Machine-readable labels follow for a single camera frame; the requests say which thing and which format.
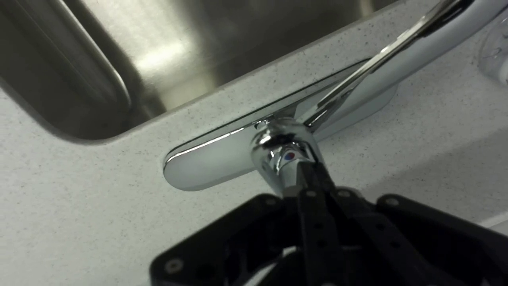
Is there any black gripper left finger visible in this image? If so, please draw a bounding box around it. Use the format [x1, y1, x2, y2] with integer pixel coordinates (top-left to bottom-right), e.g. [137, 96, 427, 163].
[149, 166, 372, 286]

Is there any stainless steel sink basin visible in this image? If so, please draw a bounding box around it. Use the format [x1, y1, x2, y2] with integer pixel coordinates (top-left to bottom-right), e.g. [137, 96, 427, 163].
[0, 0, 403, 142]

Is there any chrome sink faucet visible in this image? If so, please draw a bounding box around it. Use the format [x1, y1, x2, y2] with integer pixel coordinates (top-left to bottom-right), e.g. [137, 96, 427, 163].
[162, 0, 508, 192]

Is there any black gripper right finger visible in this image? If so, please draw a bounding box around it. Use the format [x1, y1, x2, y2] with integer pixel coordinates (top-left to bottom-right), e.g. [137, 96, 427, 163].
[330, 184, 508, 286]

